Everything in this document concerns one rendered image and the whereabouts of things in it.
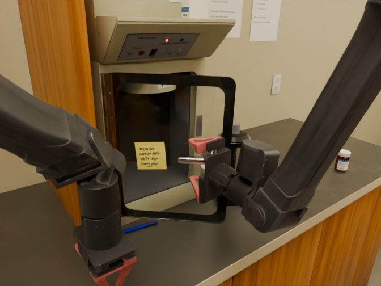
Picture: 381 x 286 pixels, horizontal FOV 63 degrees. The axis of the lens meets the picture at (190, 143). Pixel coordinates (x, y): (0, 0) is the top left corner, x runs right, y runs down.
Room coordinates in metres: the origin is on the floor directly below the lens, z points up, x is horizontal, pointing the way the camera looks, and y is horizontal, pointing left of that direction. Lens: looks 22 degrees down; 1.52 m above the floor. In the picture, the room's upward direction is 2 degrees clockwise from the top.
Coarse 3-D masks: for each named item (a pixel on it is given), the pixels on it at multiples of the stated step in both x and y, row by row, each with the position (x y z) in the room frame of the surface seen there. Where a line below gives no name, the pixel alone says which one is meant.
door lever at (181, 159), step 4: (208, 152) 0.70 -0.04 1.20; (212, 152) 0.70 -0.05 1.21; (216, 152) 0.70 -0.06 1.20; (180, 156) 0.67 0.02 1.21; (184, 156) 0.67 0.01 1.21; (188, 156) 0.67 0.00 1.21; (192, 156) 0.67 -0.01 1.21; (180, 160) 0.66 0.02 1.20; (184, 160) 0.66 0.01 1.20; (188, 160) 0.66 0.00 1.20; (192, 160) 0.66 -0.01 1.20; (196, 160) 0.66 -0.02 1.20; (200, 160) 0.66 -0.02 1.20; (204, 160) 0.66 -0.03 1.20; (204, 164) 0.66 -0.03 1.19
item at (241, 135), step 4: (236, 124) 0.90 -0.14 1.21; (236, 128) 0.90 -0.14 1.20; (232, 132) 0.90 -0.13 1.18; (236, 132) 0.90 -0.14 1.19; (240, 132) 0.92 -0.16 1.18; (244, 132) 0.92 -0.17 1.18; (232, 136) 0.88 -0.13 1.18; (236, 136) 0.88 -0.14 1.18; (240, 136) 0.88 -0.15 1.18; (244, 136) 0.89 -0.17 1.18; (248, 136) 0.91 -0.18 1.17; (232, 140) 0.87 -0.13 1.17; (236, 140) 0.87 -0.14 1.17; (240, 140) 0.87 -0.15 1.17
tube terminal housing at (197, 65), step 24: (96, 0) 0.73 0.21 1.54; (120, 0) 0.77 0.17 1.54; (144, 0) 0.80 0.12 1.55; (96, 48) 0.73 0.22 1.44; (96, 72) 0.74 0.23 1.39; (144, 72) 0.80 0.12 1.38; (168, 72) 0.85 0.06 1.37; (192, 72) 0.91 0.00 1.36; (96, 96) 0.75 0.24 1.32; (96, 120) 0.77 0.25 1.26
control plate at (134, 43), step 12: (132, 36) 0.69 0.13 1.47; (144, 36) 0.70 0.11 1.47; (156, 36) 0.72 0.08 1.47; (168, 36) 0.74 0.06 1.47; (180, 36) 0.76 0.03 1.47; (192, 36) 0.78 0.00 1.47; (132, 48) 0.71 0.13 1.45; (144, 48) 0.73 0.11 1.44; (156, 48) 0.76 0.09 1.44; (168, 48) 0.78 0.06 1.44; (180, 48) 0.80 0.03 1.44; (120, 60) 0.73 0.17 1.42
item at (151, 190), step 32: (128, 96) 0.72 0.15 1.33; (160, 96) 0.71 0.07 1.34; (192, 96) 0.71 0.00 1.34; (224, 96) 0.70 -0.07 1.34; (128, 128) 0.72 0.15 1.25; (160, 128) 0.71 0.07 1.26; (192, 128) 0.71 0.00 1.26; (224, 128) 0.70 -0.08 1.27; (128, 160) 0.72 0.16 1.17; (128, 192) 0.72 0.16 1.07; (160, 192) 0.71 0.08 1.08; (192, 192) 0.71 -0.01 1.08
